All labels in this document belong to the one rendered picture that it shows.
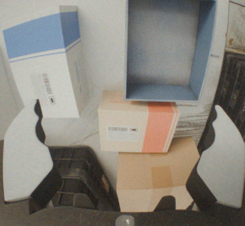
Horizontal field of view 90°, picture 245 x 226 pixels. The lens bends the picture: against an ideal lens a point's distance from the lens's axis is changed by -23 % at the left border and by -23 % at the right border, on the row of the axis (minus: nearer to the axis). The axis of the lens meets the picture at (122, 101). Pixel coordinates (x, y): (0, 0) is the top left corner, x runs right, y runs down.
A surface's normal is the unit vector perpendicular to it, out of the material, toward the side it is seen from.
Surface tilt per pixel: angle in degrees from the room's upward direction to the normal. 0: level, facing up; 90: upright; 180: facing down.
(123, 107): 90
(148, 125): 0
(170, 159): 90
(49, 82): 0
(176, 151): 90
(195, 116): 0
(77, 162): 89
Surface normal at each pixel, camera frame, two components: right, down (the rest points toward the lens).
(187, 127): -0.03, 0.55
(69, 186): -0.19, -0.82
